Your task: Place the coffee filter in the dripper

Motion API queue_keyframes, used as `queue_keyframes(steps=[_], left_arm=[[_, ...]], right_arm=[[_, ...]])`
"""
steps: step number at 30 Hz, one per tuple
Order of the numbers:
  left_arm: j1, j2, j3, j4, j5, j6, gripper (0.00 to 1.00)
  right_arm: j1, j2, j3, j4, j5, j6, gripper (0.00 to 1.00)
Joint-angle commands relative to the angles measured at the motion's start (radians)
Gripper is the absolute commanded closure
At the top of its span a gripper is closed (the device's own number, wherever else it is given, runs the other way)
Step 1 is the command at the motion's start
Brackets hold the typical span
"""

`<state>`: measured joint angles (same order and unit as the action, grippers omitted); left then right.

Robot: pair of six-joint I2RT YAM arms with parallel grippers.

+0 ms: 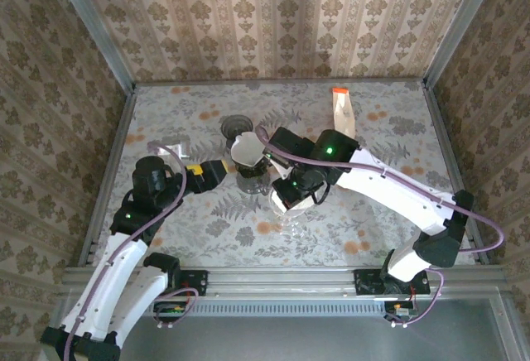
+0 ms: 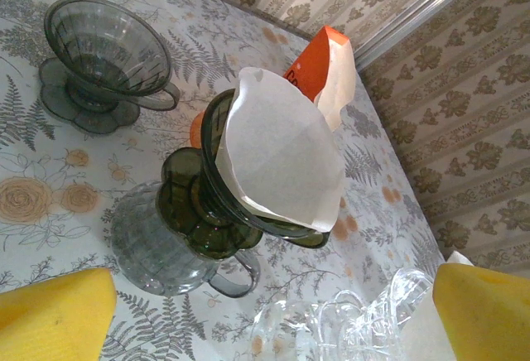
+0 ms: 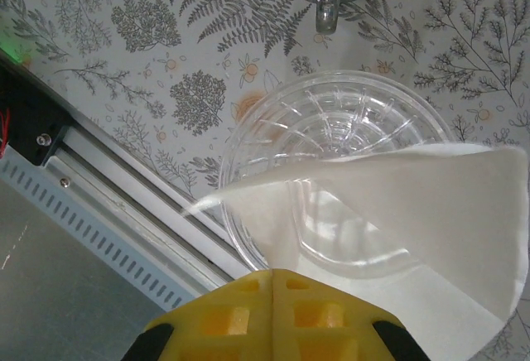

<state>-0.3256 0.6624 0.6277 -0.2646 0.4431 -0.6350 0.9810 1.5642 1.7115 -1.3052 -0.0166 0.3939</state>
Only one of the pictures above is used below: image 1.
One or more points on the white paper coffee filter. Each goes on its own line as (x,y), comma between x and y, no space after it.
(247,150)
(304,208)

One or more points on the clear glass coffee dripper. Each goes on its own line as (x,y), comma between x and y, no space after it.
(290,226)

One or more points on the grey glass pitcher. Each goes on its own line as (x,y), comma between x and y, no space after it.
(253,185)

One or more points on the coffee filter bag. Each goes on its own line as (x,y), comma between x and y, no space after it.
(343,112)

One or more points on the dark grey coffee dripper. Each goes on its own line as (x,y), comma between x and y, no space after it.
(234,123)

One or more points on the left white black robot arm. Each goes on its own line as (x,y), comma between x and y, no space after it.
(103,290)

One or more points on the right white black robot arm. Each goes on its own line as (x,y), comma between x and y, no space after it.
(393,195)

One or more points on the floral tablecloth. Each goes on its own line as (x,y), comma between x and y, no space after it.
(352,228)

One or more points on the slotted metal grille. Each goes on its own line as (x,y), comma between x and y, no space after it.
(269,308)

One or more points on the small circuit board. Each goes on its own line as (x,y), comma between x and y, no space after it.
(399,312)
(170,313)

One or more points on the grey metal shelf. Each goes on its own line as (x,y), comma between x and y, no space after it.
(269,340)

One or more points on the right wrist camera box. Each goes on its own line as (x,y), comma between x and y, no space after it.
(281,168)

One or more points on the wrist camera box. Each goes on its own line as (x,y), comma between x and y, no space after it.
(172,150)
(281,168)

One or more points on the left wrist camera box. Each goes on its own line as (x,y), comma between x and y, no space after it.
(172,150)

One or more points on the aluminium table side rail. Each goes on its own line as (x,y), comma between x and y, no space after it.
(447,150)
(108,170)

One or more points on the long aluminium mounting rail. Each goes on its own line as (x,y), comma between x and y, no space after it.
(281,282)

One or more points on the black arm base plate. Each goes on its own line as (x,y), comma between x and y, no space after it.
(196,282)
(364,282)

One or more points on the aluminium frame post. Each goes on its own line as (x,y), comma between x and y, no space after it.
(459,25)
(99,34)

